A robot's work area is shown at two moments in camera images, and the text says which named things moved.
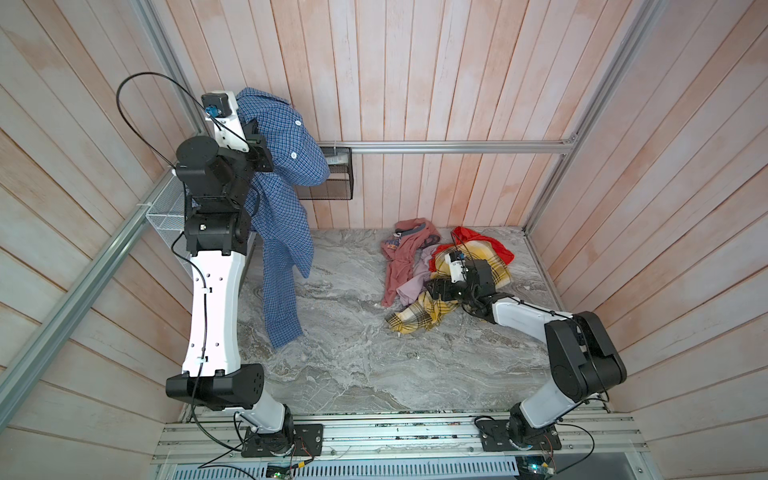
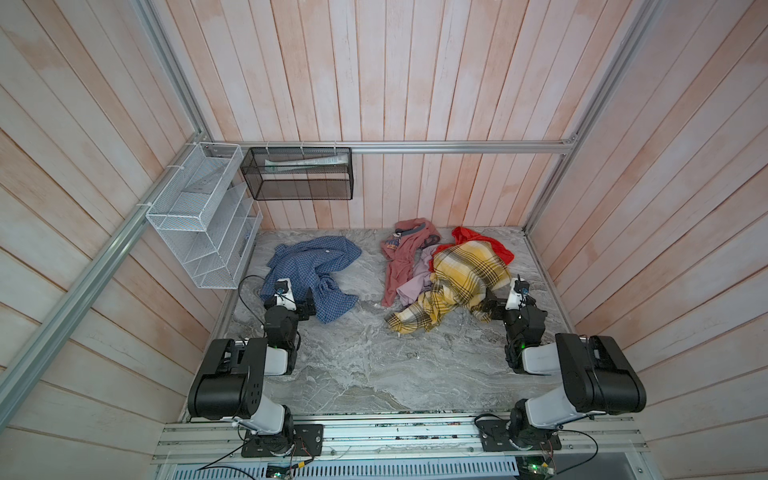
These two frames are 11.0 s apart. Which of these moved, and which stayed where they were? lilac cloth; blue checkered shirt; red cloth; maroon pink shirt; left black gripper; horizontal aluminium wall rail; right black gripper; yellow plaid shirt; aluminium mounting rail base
Moved: left black gripper; blue checkered shirt; right black gripper
Stayed: lilac cloth; maroon pink shirt; horizontal aluminium wall rail; yellow plaid shirt; red cloth; aluminium mounting rail base
